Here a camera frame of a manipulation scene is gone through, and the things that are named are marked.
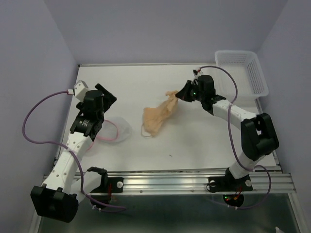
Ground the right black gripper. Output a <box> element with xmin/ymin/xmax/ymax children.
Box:
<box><xmin>173</xmin><ymin>80</ymin><xmax>204</xmax><ymax>102</ymax></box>

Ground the white mesh laundry bag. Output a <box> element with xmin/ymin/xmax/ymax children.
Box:
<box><xmin>87</xmin><ymin>116</ymin><xmax>133</xmax><ymax>151</ymax></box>

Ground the beige bra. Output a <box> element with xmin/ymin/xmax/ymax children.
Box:
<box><xmin>141</xmin><ymin>90</ymin><xmax>178</xmax><ymax>138</ymax></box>

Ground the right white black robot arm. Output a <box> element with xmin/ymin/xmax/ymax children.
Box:
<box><xmin>175</xmin><ymin>75</ymin><xmax>279</xmax><ymax>189</ymax></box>

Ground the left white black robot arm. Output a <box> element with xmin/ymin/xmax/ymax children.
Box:
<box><xmin>30</xmin><ymin>81</ymin><xmax>117</xmax><ymax>223</ymax></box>

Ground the white plastic basket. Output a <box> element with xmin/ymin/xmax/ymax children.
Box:
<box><xmin>215</xmin><ymin>50</ymin><xmax>269</xmax><ymax>101</ymax></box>

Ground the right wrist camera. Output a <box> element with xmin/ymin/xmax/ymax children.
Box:
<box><xmin>192</xmin><ymin>68</ymin><xmax>203</xmax><ymax>78</ymax></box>

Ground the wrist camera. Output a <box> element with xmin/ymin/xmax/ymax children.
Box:
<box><xmin>192</xmin><ymin>68</ymin><xmax>203</xmax><ymax>78</ymax></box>
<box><xmin>73</xmin><ymin>80</ymin><xmax>89</xmax><ymax>102</ymax></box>

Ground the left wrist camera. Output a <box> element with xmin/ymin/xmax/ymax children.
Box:
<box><xmin>73</xmin><ymin>80</ymin><xmax>89</xmax><ymax>102</ymax></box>

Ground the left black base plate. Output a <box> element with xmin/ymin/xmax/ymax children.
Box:
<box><xmin>83</xmin><ymin>176</ymin><xmax>123</xmax><ymax>194</ymax></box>

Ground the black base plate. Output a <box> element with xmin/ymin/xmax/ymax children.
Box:
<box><xmin>207</xmin><ymin>175</ymin><xmax>253</xmax><ymax>193</ymax></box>
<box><xmin>83</xmin><ymin>176</ymin><xmax>123</xmax><ymax>194</ymax></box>

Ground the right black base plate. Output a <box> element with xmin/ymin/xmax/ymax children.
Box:
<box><xmin>207</xmin><ymin>175</ymin><xmax>253</xmax><ymax>193</ymax></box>

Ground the aluminium frame rail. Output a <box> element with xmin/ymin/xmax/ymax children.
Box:
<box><xmin>108</xmin><ymin>171</ymin><xmax>296</xmax><ymax>196</ymax></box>

